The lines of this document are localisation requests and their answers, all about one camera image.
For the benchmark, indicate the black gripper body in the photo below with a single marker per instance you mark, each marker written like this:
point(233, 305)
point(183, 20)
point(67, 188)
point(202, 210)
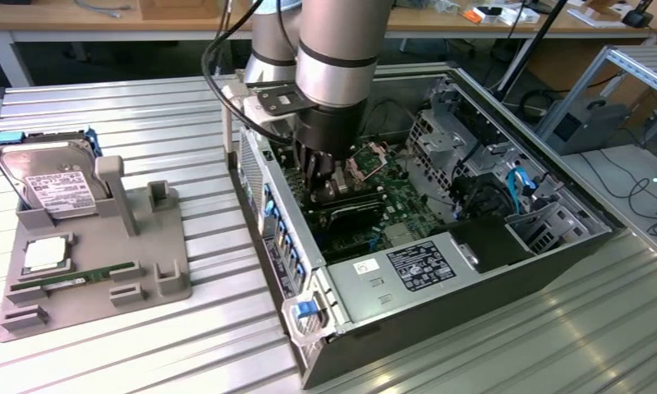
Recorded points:
point(334, 127)

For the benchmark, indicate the green graphics card black fan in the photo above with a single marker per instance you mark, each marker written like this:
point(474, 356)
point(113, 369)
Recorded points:
point(354, 223)

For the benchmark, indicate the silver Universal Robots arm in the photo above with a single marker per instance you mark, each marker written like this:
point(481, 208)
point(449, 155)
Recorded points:
point(334, 61)

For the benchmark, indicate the open metal socket cover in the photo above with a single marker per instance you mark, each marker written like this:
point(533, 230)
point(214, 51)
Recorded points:
point(370, 160)

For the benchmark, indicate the green motherboard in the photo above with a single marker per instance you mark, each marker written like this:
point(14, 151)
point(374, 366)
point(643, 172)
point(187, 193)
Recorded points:
point(411, 201)

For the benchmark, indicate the silver chipset heatsink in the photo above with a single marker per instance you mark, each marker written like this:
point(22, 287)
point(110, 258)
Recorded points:
point(398, 233)

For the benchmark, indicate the perforated silver drive cage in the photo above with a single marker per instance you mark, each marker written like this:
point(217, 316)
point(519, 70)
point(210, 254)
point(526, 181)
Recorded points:
point(438, 143)

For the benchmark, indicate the grey power supply unit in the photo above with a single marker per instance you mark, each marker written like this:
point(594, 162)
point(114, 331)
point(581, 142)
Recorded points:
point(373, 289)

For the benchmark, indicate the blue case latch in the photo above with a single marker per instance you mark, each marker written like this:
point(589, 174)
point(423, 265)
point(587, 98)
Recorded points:
point(305, 308)

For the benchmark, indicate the open black PC case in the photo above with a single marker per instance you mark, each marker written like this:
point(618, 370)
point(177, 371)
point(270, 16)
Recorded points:
point(417, 336)

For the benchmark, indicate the black tripod pole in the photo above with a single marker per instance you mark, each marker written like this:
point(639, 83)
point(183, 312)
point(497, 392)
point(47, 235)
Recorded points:
point(531, 45)

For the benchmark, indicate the silver disk bay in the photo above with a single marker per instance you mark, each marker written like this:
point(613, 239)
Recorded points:
point(557, 230)

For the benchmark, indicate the white black electronics box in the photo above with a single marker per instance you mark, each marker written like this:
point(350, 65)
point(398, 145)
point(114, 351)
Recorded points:
point(518, 15)

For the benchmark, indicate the grey parts rack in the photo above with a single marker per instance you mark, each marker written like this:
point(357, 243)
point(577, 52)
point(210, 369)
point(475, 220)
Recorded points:
point(87, 246)

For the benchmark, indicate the silver hard disk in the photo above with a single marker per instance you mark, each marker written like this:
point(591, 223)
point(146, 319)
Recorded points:
point(61, 193)

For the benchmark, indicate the grey box appliance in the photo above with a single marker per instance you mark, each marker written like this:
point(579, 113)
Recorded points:
point(591, 127)

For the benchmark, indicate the green RAM stick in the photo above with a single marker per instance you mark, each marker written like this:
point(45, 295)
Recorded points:
point(87, 274)

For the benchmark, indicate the silver CPU chip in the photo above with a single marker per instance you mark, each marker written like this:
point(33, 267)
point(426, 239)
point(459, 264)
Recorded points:
point(45, 254)

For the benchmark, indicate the flat cardboard box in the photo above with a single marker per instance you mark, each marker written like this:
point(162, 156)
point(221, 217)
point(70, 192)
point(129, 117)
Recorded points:
point(598, 14)

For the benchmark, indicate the blue disk carrier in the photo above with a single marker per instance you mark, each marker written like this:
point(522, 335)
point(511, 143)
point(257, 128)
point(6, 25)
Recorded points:
point(8, 137)

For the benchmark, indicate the wooden desk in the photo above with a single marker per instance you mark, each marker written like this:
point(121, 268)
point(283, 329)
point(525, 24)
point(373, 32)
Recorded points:
point(33, 20)

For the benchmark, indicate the black desk device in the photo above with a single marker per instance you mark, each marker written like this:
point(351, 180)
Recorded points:
point(638, 16)

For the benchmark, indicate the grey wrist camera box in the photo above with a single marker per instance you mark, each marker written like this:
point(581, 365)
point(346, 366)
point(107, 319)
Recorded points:
point(277, 106)

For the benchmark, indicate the black plastic duct cover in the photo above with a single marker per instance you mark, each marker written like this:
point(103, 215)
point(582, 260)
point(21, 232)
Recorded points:
point(485, 242)

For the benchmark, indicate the aluminium profile frame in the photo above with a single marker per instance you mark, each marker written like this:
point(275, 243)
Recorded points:
point(635, 61)

